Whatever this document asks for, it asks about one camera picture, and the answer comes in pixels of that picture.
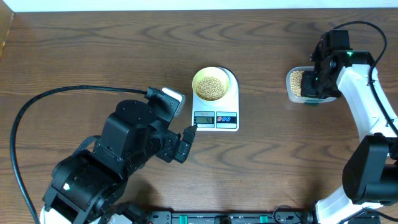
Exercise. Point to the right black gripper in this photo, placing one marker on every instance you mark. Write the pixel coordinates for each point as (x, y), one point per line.
(306, 88)

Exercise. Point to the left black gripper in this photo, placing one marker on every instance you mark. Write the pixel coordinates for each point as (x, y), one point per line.
(167, 150)

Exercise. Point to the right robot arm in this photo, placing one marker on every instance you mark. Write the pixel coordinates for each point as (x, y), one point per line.
(368, 182)

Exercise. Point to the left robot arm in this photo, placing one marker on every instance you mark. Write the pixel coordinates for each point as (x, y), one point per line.
(86, 184)

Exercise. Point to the white digital kitchen scale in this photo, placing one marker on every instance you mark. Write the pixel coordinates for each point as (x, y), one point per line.
(219, 115)

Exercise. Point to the soybeans in yellow bowl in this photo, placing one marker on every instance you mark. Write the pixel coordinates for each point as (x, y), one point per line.
(210, 89)

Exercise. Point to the yellow plastic bowl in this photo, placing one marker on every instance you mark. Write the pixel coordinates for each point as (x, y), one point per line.
(210, 72)

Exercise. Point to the clear plastic bean container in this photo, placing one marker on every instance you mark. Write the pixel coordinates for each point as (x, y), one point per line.
(296, 99)

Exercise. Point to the pile of soybeans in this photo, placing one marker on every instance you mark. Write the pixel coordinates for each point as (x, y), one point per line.
(296, 82)

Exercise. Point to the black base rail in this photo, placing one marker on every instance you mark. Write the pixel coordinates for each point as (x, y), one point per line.
(284, 215)

